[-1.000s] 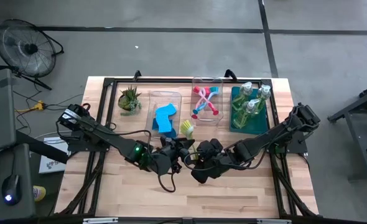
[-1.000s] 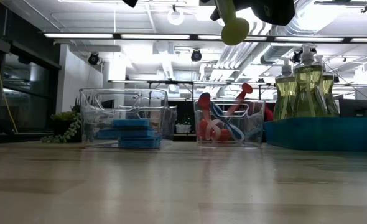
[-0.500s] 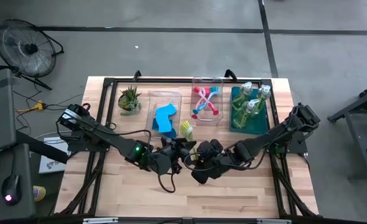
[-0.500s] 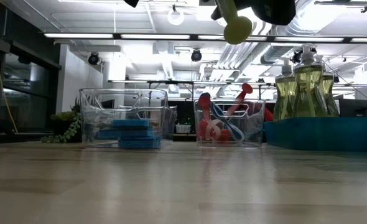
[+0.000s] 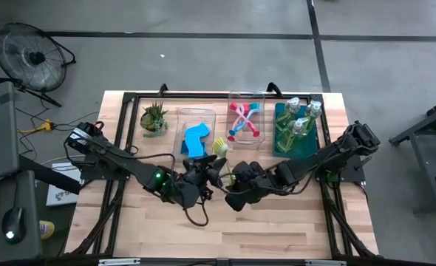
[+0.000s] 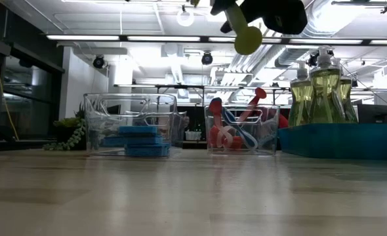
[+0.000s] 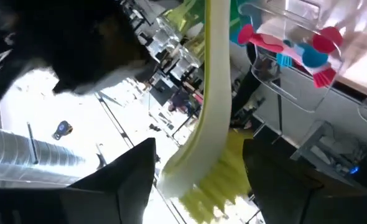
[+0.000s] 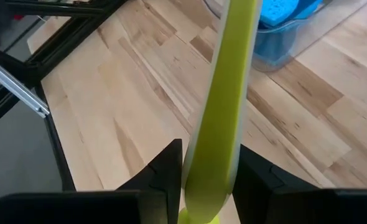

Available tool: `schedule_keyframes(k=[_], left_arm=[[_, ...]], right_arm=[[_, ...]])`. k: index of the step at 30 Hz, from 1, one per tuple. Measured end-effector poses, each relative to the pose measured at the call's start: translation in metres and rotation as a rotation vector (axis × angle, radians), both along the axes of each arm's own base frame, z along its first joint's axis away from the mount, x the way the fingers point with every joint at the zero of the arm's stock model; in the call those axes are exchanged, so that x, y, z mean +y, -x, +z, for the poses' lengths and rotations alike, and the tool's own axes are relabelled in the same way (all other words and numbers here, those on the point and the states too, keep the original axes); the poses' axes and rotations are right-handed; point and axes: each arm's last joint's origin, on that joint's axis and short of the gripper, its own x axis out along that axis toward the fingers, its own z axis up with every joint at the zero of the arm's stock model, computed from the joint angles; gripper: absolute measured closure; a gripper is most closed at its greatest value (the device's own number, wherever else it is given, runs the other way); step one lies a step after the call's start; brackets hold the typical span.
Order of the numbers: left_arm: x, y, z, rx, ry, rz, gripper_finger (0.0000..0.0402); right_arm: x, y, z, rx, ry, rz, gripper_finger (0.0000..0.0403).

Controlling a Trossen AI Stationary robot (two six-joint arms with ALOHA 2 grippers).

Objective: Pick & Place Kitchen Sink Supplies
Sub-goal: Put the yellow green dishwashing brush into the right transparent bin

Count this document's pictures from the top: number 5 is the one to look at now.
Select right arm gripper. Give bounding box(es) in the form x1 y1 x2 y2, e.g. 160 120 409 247
223 160 279 213

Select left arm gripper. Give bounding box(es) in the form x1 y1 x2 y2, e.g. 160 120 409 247
171 154 229 210

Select yellow-green dish brush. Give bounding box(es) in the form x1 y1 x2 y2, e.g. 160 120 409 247
212 137 237 187

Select blue dish brush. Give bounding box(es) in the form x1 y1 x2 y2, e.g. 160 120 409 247
228 103 262 137

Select clear yellow-green soap bottle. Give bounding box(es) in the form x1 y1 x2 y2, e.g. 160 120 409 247
276 96 301 126
302 99 323 130
276 117 310 153

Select clear plastic bin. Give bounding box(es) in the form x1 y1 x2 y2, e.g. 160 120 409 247
172 106 217 162
225 91 266 150

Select small potted succulent plant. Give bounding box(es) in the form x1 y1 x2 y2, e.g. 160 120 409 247
140 101 169 137

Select teal plastic tray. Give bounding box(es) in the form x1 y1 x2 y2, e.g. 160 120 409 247
272 102 319 160

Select white printed paper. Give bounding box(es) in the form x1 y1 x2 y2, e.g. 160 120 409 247
46 162 84 207

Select black diagonal desk bar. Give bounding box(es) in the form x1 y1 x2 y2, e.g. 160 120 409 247
18 154 82 195

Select yellow power plug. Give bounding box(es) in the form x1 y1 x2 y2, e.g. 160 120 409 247
20 118 55 134

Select person's yellow shoe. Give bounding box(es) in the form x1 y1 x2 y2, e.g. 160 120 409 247
38 220 55 240

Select black desk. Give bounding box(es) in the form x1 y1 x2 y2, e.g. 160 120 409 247
0 169 44 262

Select grey metal cart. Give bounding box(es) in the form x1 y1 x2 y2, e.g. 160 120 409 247
389 95 436 214

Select black computer mouse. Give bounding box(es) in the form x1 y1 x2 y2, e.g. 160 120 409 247
1 207 26 245

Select black floor fan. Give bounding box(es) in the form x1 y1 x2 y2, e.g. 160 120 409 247
0 21 77 108

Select silver metal bracket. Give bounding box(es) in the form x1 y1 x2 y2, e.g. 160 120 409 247
98 258 141 266
305 259 347 266

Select black floor cables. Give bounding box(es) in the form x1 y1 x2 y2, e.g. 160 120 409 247
16 106 101 156

